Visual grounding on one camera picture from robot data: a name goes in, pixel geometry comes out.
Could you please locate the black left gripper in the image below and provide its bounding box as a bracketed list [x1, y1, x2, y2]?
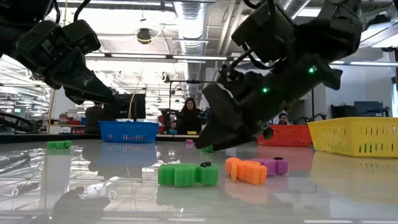
[8, 20, 116, 106]

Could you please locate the blue plastic basket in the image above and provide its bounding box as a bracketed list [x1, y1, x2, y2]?
[98, 120, 160, 143]

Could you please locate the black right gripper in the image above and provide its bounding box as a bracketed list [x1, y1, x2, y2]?
[195, 54, 343, 152]

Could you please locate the horizontal light bar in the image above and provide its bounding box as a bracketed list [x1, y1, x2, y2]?
[85, 52, 398, 68]

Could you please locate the orange Halloween toy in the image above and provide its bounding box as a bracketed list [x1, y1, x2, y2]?
[225, 157, 268, 185]

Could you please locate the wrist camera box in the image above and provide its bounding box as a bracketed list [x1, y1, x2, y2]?
[62, 19, 102, 57]
[231, 1, 298, 63]

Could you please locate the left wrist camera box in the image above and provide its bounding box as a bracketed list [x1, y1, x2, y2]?
[62, 19, 102, 57]

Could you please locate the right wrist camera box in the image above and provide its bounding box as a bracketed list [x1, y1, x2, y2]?
[231, 1, 298, 63]

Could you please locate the black monitor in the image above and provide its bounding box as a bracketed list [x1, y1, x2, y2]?
[104, 93, 147, 121]

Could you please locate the black table frame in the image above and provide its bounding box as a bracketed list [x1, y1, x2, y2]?
[0, 133, 203, 144]

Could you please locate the yellow plastic basket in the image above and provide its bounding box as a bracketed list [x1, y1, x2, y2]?
[307, 116, 398, 158]

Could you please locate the yellow hanging cable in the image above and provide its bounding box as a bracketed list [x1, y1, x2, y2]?
[127, 29, 164, 121]

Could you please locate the silver ventilation duct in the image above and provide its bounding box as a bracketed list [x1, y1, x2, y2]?
[172, 0, 209, 57]

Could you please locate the red plastic basket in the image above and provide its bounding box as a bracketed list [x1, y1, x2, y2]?
[257, 124, 313, 147]

